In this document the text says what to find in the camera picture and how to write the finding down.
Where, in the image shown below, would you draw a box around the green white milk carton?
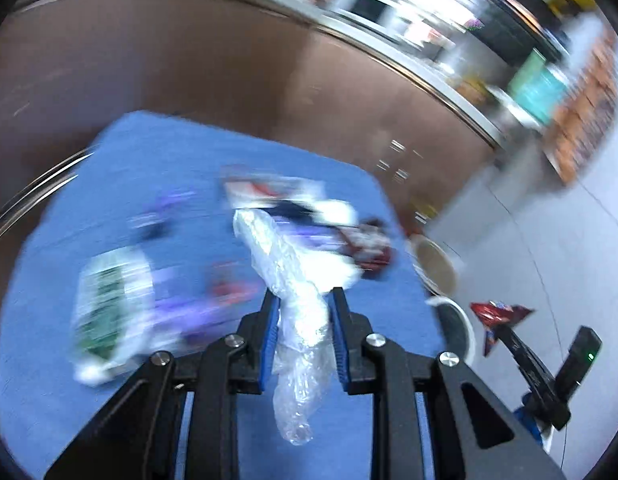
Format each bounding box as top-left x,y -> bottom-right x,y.
71,246 -> 154,387

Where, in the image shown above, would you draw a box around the steel trash bin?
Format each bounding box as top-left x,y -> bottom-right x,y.
426,296 -> 477,365

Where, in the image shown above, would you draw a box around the clear plastic bag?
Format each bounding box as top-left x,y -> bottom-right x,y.
233,209 -> 362,445

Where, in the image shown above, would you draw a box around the dark red snack wrapper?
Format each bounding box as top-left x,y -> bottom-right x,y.
339,219 -> 392,280

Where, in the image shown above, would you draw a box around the brown kitchen cabinets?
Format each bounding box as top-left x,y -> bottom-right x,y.
0,0 -> 505,261

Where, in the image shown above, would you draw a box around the white microwave oven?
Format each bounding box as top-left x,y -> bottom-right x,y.
337,0 -> 413,40

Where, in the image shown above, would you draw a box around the blue towel mat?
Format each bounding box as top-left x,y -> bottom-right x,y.
0,112 -> 442,479

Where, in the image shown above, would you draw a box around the red white paper wrapper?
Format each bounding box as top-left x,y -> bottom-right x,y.
221,167 -> 326,209

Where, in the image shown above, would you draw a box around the red foil snack wrapper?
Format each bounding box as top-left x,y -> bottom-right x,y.
470,301 -> 534,356

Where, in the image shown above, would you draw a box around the purple candy wrapper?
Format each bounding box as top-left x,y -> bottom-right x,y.
129,191 -> 195,237

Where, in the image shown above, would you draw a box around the purple foil wrapper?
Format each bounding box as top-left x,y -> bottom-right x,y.
150,261 -> 261,351

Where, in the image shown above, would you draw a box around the wicker waste basket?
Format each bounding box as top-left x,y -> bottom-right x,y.
409,234 -> 463,297

